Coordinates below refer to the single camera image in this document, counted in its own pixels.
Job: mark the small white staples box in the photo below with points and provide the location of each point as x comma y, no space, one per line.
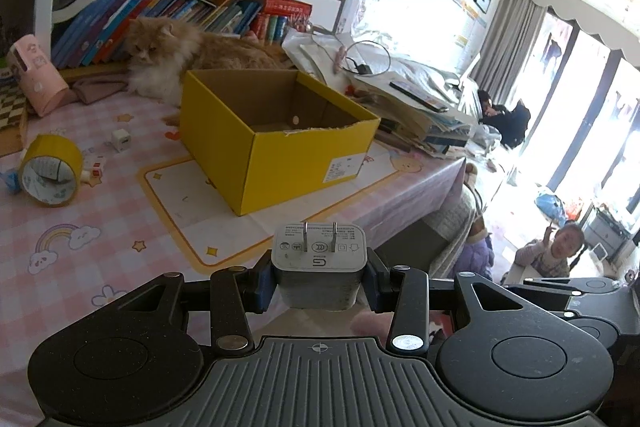
93,169

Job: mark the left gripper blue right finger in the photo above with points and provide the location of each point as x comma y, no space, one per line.
375,280

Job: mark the blue wrapper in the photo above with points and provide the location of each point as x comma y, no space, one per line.
11,181

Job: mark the yellow tape roll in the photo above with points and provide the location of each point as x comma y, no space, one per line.
51,169

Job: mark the orange white fluffy cat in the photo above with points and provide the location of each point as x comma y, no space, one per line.
161,50

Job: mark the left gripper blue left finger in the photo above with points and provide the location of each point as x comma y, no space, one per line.
266,282

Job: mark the small white charger cube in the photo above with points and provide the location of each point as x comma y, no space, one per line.
120,139

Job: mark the pink checkered tablecloth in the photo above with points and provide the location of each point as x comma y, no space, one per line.
155,212

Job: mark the red book box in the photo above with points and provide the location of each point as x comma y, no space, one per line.
287,8

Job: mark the large white power adapter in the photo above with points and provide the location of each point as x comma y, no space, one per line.
319,264

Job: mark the stack of papers and books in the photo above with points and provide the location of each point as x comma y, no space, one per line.
363,71

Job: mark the wooden chess board box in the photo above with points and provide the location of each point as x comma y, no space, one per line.
13,119

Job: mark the yellow cardboard box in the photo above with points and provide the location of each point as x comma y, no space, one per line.
265,136

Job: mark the child in pink top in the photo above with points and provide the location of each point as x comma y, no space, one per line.
549,256

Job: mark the pink cylindrical appliance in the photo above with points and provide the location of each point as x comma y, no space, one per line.
40,81

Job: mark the pink folded cloth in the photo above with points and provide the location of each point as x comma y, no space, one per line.
90,90

